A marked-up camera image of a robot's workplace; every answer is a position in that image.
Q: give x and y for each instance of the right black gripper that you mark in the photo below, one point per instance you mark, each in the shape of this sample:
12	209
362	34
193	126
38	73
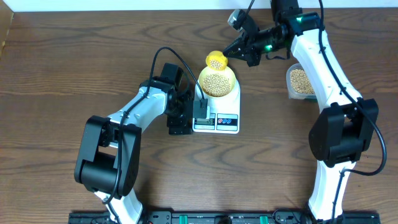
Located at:
247	51

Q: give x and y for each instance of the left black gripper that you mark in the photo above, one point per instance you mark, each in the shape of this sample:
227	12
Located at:
173	124

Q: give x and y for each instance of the yellow measuring scoop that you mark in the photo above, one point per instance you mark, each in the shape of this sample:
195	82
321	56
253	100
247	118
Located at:
216	60

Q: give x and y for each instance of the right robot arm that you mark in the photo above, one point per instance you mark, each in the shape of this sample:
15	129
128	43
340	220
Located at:
346	123

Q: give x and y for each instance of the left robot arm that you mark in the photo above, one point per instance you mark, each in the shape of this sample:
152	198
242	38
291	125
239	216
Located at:
108	157

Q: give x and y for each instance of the soybeans in yellow bowl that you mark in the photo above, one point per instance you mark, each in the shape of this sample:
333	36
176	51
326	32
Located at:
216	85

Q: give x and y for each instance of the yellow bowl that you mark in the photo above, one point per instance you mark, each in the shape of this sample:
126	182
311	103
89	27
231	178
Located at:
226	72

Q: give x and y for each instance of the white digital kitchen scale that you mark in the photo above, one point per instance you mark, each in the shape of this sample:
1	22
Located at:
223	113

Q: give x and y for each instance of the soybeans pile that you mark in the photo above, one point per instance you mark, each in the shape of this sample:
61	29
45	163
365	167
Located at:
300	82

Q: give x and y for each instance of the clear plastic container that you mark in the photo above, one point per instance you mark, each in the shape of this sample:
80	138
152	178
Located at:
292	93

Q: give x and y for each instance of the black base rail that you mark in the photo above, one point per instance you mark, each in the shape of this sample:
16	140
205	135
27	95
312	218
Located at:
283	216

